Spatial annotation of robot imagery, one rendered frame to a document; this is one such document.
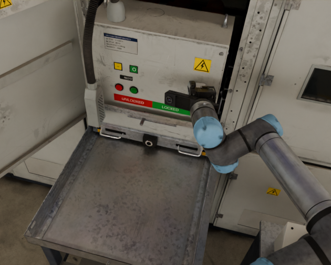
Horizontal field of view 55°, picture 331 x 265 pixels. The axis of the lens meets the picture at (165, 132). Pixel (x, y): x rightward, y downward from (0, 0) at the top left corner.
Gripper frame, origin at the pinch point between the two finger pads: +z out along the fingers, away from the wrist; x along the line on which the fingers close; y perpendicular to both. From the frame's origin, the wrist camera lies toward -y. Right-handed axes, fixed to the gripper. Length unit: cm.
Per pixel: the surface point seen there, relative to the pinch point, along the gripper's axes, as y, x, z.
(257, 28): 22.6, 19.3, 5.7
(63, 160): -65, -72, 53
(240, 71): 21.0, 1.8, 10.9
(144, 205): -14.8, -43.1, -15.7
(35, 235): -52, -46, -28
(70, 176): -45, -39, -4
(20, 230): -93, -116, 37
